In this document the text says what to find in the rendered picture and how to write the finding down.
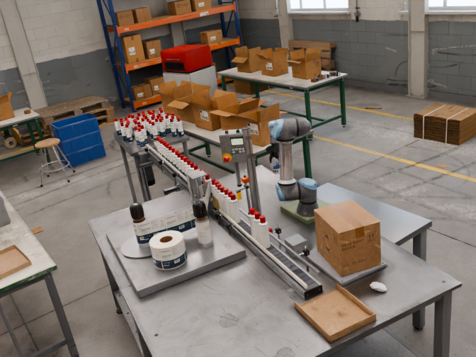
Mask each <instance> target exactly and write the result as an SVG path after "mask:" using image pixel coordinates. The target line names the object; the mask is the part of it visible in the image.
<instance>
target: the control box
mask: <svg viewBox="0 0 476 357"><path fill-rule="evenodd" d="M239 131H240V133H236V130H228V132H229V134H225V130H222V131H221V133H220V134H219V139H220V148H221V152H222V160H223V163H232V162H247V161H248V154H247V147H246V142H245V141H246V139H245V136H244V133H243V132H242V131H241V129H239ZM231 137H243V138H244V145H237V146H231V141H230V138H231ZM236 147H245V150H246V153H239V154H232V149H231V148H236ZM225 156H228V157H229V161H228V162H226V161H224V157H225Z"/></svg>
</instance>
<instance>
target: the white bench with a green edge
mask: <svg viewBox="0 0 476 357"><path fill-rule="evenodd" d="M0 196H1V197H2V198H3V199H4V204H5V206H6V210H7V211H8V216H9V218H10V220H11V223H10V224H9V225H6V226H3V227H0V251H1V250H2V249H5V248H7V247H9V246H12V245H14V244H15V245H16V246H17V247H18V248H19V249H20V250H21V251H22V252H23V253H24V254H25V255H26V256H27V257H28V258H29V259H30V261H31V263H32V265H31V266H28V267H26V268H24V269H22V270H20V271H18V272H16V273H13V274H11V275H9V276H7V277H5V278H2V279H1V280H0V298H2V297H4V296H7V295H9V294H11V293H14V292H16V291H18V290H20V289H23V288H25V287H28V286H29V285H32V284H34V283H37V282H39V281H42V280H45V284H46V286H47V290H48V293H49V294H50V298H51V301H52V304H53V307H54V309H55V312H56V315H57V318H58V321H59V324H60V326H61V329H62V333H63V335H64V338H63V339H60V340H59V341H57V342H55V343H53V344H51V345H49V346H47V347H45V348H43V349H41V350H39V351H37V352H35V353H33V354H31V355H29V356H27V357H43V356H45V355H47V354H49V353H51V352H53V351H55V350H57V349H58V348H60V347H62V346H64V345H67V347H68V349H69V353H70V356H71V357H79V352H78V350H77V347H76V344H75V342H74V336H72V332H71V329H70V327H69V323H68V321H67V317H66V314H65V313H64V309H63V306H62V303H61V300H60V297H59V294H58V292H57V288H56V285H55V282H54V279H53V277H52V272H51V271H54V270H56V269H57V265H56V264H55V262H54V261H53V260H52V259H51V257H50V256H49V254H48V253H47V252H46V251H45V249H44V248H43V246H42V245H41V244H40V242H39V241H38V240H37V238H36V237H35V235H34V234H33V233H32V232H31V230H30V229H29V228H28V226H27V225H26V223H24V221H23V220H22V218H21V217H20V215H19V214H18V213H17V212H16V210H15V209H14V208H13V206H12V205H11V204H10V202H9V201H8V200H7V198H6V197H5V195H4V194H3V193H2V192H1V190H0ZM0 313H1V316H2V317H3V319H4V322H5V324H6V327H7V329H8V332H9V334H10V335H11V338H12V340H13V343H14V345H15V347H16V350H17V352H18V354H19V356H20V357H25V355H24V352H23V350H22V348H21V345H20V344H19V342H18V339H17V338H16V335H15V333H14V331H13V328H12V326H11V324H10V322H9V319H8V317H7V316H6V313H5V311H4V309H3V307H2V304H1V302H0Z"/></svg>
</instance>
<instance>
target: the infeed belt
mask: <svg viewBox="0 0 476 357"><path fill-rule="evenodd" d="M240 220H241V222H240V223H239V224H238V225H239V226H240V227H241V228H242V229H243V230H245V231H246V232H247V233H248V234H250V235H251V227H250V226H249V225H248V224H247V223H245V221H243V220H242V219H241V218H240ZM233 227H235V226H233ZM235 228H236V227H235ZM236 229H237V230H238V231H239V232H240V233H242V232H241V231H240V230H239V229H238V228H236ZM242 234H243V233H242ZM243 235H244V236H245V237H246V238H247V239H248V240H249V241H250V242H251V243H252V244H253V245H255V243H253V242H252V241H251V240H250V239H249V238H248V237H247V236H246V235H245V234H243ZM255 246H256V247H257V248H258V249H259V250H260V251H262V250H261V249H260V248H259V247H258V246H257V245H255ZM267 250H268V251H269V252H270V253H271V254H273V255H274V256H275V257H276V258H277V259H278V260H279V261H280V262H281V263H283V264H284V265H285V266H286V267H287V268H289V269H290V270H291V271H292V272H293V273H294V274H295V275H296V276H297V277H299V278H300V279H301V280H302V281H303V282H305V283H306V284H307V288H306V289H305V288H304V287H303V286H302V285H301V284H299V283H298V282H297V281H296V280H295V279H294V278H293V277H292V276H291V275H290V274H289V273H287V272H286V271H285V270H284V269H283V268H282V267H280V266H279V265H278V264H277V263H276V262H275V261H274V260H273V259H272V258H271V257H270V256H268V255H267V254H266V253H265V252H264V251H262V252H263V253H264V254H265V255H266V256H267V257H268V258H269V259H270V260H272V262H274V263H275V264H276V265H277V266H278V267H279V268H280V269H282V270H283V271H284V272H285V273H286V274H287V275H289V276H290V277H291V278H292V279H293V280H294V281H295V282H296V283H297V284H298V285H299V286H300V287H302V288H303V289H304V290H305V291H306V292H307V291H309V290H311V289H314V288H316V287H318V286H320V284H318V283H317V282H316V281H315V280H313V279H312V278H311V277H309V276H308V275H307V274H306V273H305V272H304V271H303V270H302V269H300V268H299V267H298V266H296V265H295V264H294V263H293V262H292V261H291V260H290V259H288V258H287V257H286V256H285V255H283V254H282V253H281V252H280V251H279V250H277V248H275V247H274V246H273V245H272V244H271V247H270V248H269V249H267Z"/></svg>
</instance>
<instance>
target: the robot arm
mask: <svg viewBox="0 0 476 357"><path fill-rule="evenodd" d="M268 128H269V135H270V142H271V146H267V148H266V151H271V153H270V156H269V161H270V164H271V168H272V169H273V167H274V166H276V163H275V158H276V159H278V161H279V162H280V179H279V180H278V183H277V184H276V193H277V196H278V199H279V201H288V200H299V203H298V205H297V214H298V215H300V216H302V217H314V216H315V214H314V210H315V209H318V208H319V206H318V204H317V183H316V181H314V180H313V179H310V178H301V179H300V180H299V182H296V180H295V179H294V178H293V141H294V140H295V137H302V136H303V135H306V134H308V133H309V132H310V130H311V128H312V126H311V124H310V122H309V121H308V120H306V119H304V118H287V119H280V120H274V121H271V122H269V123H268ZM274 157H275V158H274Z"/></svg>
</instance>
